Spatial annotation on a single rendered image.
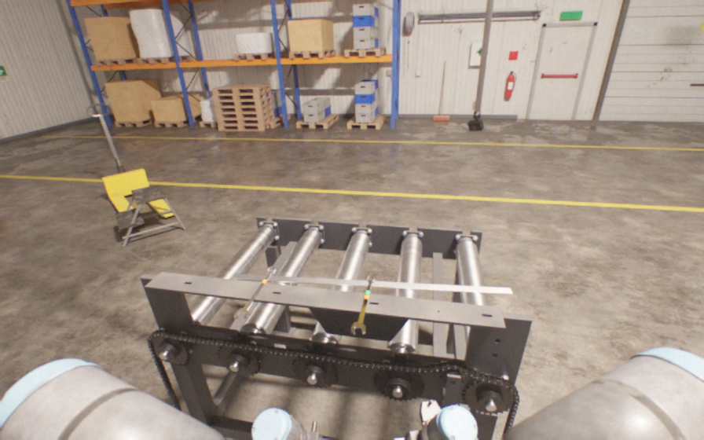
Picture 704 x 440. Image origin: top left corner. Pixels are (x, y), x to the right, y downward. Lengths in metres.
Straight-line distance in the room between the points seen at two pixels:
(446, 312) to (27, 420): 0.93
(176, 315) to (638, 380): 1.38
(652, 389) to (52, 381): 0.66
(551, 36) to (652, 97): 2.83
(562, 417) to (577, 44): 10.07
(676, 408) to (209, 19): 11.47
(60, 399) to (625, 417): 0.59
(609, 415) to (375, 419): 1.87
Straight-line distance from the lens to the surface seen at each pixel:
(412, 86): 9.96
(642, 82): 11.02
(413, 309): 1.12
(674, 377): 0.54
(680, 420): 0.51
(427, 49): 9.89
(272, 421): 1.01
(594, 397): 0.49
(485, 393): 1.31
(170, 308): 1.52
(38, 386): 0.56
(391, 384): 1.28
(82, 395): 0.52
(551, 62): 10.25
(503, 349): 1.25
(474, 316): 1.13
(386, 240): 2.10
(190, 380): 1.75
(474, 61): 9.80
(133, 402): 0.49
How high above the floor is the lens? 1.90
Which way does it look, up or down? 27 degrees down
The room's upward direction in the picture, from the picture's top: 2 degrees counter-clockwise
